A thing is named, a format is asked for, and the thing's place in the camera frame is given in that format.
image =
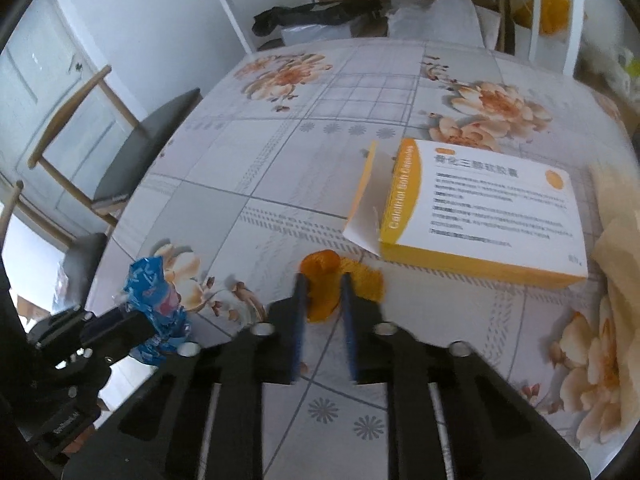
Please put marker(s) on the grey seat wooden chair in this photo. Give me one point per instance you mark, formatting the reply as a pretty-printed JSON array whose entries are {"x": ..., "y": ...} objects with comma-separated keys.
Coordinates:
[
  {"x": 80, "y": 265},
  {"x": 145, "y": 145}
]

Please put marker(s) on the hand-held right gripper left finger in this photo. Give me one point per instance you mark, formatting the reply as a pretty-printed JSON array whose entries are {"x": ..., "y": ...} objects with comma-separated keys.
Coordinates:
[{"x": 300, "y": 332}]

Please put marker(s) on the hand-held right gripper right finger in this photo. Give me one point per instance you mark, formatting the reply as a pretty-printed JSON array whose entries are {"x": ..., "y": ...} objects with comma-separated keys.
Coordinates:
[{"x": 350, "y": 332}]

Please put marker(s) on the white panelled door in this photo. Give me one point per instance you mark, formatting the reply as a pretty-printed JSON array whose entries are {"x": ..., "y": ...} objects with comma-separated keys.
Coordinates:
[{"x": 60, "y": 85}]

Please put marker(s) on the cream cloth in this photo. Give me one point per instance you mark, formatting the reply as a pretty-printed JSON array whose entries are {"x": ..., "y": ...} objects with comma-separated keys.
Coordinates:
[{"x": 620, "y": 220}]

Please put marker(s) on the blue and white wrapper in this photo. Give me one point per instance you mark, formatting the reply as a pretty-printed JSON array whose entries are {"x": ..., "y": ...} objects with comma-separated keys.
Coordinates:
[{"x": 150, "y": 290}]

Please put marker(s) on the white and yellow carton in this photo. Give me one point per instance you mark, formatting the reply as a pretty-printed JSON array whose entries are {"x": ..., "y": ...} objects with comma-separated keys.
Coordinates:
[{"x": 490, "y": 210}]

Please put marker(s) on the white plastic bag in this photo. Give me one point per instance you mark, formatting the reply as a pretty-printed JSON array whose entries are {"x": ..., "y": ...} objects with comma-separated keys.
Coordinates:
[{"x": 440, "y": 20}]

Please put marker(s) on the yellow plastic bag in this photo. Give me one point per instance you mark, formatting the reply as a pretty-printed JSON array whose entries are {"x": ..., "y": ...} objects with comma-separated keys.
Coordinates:
[{"x": 550, "y": 5}]

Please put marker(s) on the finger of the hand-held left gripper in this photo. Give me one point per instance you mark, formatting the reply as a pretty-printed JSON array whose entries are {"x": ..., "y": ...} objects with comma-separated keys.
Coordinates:
[{"x": 120, "y": 332}]

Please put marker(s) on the black cloth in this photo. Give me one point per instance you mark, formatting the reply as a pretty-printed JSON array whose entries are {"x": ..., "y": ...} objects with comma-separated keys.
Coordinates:
[{"x": 310, "y": 15}]

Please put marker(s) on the green and white bag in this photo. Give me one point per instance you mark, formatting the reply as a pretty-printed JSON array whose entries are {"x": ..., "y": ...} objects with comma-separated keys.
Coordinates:
[{"x": 625, "y": 70}]

